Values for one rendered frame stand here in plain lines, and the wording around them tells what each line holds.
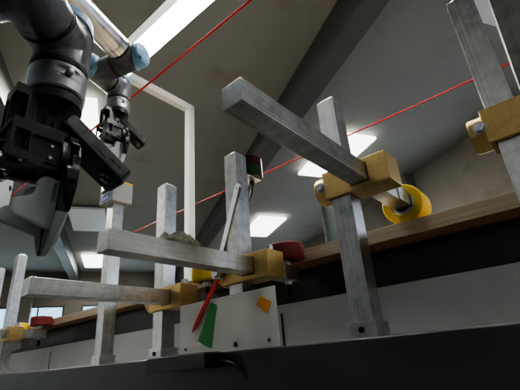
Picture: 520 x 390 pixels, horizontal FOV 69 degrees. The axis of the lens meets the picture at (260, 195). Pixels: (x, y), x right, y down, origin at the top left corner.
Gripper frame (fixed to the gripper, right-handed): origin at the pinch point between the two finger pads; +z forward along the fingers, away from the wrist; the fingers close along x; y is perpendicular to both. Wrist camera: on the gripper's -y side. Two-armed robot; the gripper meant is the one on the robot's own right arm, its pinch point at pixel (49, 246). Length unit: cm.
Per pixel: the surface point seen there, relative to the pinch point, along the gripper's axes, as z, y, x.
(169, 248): -2.0, -16.3, 1.5
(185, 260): -0.6, -19.4, 1.5
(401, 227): -6, -52, 24
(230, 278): -0.4, -35.4, -4.4
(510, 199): -6, -52, 42
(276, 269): -0.6, -37.9, 5.0
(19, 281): -22, -38, -127
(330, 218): -183, -500, -231
